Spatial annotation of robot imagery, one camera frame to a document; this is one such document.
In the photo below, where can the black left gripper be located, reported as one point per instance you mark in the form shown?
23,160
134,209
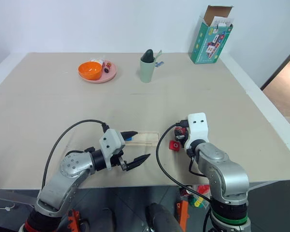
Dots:
116,159

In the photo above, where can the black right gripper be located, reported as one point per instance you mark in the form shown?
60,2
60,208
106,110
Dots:
183,141

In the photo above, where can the blue letter o block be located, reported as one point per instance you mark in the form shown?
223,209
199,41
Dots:
129,139

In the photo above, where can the red letter b block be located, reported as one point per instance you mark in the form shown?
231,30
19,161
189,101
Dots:
181,131

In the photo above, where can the red letter o block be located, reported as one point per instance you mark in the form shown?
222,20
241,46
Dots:
174,146

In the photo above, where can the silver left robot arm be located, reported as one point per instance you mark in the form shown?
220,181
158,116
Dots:
70,166

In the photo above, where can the wooden letter tray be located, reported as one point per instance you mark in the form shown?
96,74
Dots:
147,139

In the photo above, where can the clear bag of coloured toys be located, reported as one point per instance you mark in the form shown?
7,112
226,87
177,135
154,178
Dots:
200,193

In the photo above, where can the orange plastic part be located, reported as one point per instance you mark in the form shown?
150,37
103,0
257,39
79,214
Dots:
73,221
183,213

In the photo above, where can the pale green cup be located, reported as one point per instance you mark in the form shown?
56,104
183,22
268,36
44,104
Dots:
146,72

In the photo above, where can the dark rounded shape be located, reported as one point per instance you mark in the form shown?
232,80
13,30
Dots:
162,220

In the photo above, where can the pink round plate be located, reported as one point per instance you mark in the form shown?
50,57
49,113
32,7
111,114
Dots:
110,73

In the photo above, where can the small blue item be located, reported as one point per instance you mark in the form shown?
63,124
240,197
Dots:
160,63

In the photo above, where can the orange plastic bowl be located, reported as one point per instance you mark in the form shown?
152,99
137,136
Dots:
89,71

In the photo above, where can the green stick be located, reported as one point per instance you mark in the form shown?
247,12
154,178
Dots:
157,56

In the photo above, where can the black pointed object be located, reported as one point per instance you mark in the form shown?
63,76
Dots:
148,56

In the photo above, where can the white yellow wrapped item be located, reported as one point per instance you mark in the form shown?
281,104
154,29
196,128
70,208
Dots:
96,60

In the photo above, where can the teal cardboard box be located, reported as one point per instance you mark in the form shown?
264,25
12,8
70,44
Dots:
207,48

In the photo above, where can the white printed paper sheet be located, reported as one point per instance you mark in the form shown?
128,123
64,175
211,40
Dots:
222,21

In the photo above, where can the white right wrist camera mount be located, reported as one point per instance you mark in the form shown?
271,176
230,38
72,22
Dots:
198,128

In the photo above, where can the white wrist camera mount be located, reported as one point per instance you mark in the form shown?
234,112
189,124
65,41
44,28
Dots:
198,128
111,142

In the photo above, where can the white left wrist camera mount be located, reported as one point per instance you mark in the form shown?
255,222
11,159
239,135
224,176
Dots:
111,142

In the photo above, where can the dark door frame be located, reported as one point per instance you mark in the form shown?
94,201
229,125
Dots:
280,67

